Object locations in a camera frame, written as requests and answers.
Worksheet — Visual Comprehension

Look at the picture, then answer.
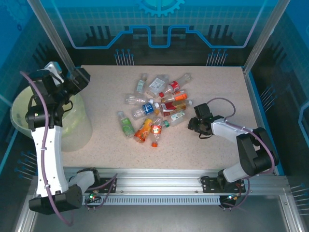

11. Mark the green white label bottle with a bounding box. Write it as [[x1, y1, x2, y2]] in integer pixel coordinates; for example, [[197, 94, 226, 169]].
[[163, 111, 186, 128]]

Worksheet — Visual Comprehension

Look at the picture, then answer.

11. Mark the blue label bottle white cap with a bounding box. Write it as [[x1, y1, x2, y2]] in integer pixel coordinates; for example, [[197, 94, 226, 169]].
[[132, 102, 160, 121]]

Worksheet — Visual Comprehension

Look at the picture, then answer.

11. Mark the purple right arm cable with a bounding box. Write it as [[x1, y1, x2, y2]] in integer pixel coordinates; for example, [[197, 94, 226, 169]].
[[207, 97, 277, 181]]

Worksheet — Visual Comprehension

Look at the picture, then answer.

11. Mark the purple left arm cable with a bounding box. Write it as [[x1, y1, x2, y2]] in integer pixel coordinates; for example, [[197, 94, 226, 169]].
[[19, 71, 75, 227]]

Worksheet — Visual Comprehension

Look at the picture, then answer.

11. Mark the clear bottle white label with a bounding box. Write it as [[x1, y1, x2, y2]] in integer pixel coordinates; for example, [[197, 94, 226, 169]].
[[146, 74, 169, 98]]

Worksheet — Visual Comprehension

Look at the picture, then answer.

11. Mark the base wiring with status LEDs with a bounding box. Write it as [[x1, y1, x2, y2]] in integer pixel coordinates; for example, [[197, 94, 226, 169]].
[[84, 173, 118, 211], [218, 178, 251, 211]]

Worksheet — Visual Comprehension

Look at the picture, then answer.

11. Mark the orange yellow label bottle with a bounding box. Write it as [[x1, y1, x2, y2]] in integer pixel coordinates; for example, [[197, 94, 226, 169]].
[[133, 109, 160, 144]]

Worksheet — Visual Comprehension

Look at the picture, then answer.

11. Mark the clear bottle small red label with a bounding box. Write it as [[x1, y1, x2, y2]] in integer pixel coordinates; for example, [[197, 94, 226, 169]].
[[150, 117, 163, 148]]

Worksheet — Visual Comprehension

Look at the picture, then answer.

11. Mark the aluminium frame post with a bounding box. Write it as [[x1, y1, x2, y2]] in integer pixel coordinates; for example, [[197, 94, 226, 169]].
[[27, 0, 76, 73], [242, 0, 292, 74]]

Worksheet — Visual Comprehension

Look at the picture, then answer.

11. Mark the white slotted cable duct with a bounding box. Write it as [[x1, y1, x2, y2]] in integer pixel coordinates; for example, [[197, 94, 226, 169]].
[[83, 195, 222, 206]]

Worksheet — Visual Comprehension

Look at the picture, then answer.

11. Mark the small clear bottle green label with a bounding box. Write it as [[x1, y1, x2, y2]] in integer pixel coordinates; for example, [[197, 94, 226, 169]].
[[135, 73, 148, 94]]

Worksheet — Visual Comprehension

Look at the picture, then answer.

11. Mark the metal base plate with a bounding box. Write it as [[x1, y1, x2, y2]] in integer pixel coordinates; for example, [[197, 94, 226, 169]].
[[30, 204, 292, 232]]

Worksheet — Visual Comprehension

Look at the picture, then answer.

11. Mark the pale green plastic bin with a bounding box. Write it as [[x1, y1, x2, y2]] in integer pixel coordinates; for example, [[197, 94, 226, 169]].
[[10, 84, 94, 153]]

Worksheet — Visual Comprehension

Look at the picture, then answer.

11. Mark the clear bottle bright green label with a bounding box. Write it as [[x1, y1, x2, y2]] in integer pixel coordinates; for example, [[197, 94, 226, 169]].
[[117, 111, 135, 139]]

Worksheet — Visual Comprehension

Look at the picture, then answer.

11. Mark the cola bottle red label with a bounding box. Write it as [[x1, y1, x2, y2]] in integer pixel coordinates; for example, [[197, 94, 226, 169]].
[[158, 73, 193, 98]]

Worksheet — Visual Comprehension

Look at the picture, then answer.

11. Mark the aluminium table side rail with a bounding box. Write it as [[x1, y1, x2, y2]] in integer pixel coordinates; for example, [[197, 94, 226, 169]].
[[242, 66, 281, 176]]

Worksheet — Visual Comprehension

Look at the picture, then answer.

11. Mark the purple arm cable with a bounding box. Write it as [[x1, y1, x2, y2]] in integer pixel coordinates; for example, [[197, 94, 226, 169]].
[[19, 71, 75, 227], [207, 97, 277, 181]]

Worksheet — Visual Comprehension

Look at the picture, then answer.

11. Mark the clear unlabelled bottle white cap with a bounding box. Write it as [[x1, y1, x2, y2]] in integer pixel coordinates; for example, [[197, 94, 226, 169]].
[[125, 93, 155, 106]]

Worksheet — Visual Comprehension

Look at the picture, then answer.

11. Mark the aluminium frame leg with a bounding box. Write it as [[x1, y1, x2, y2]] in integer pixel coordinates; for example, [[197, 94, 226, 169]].
[[13, 193, 39, 232], [280, 190, 306, 232]]

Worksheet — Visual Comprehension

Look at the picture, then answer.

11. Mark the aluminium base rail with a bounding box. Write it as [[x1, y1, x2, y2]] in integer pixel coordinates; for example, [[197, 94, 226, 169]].
[[61, 168, 289, 195]]

